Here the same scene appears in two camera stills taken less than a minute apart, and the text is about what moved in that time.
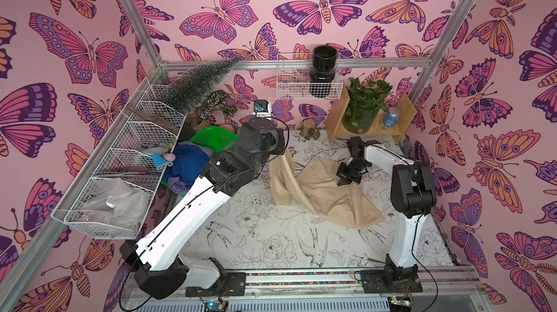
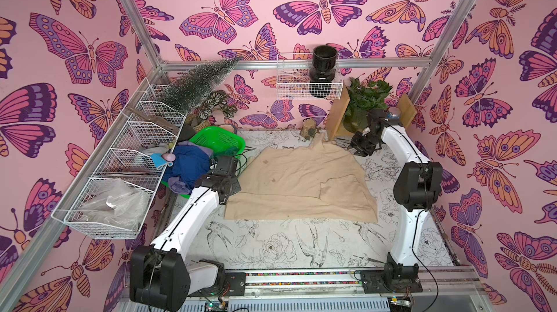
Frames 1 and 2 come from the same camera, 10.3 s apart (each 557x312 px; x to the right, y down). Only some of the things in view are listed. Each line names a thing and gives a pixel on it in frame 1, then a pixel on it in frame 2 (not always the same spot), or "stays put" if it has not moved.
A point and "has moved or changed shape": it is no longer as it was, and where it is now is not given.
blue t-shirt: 188,164 stays put
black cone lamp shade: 187,133 stays put
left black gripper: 277,138 to 238,186
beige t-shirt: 317,187 has moved or changed shape
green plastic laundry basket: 216,138 stays put
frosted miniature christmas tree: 191,88 stays put
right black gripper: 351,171 to 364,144
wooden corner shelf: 339,109 stays put
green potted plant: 364,104 stays put
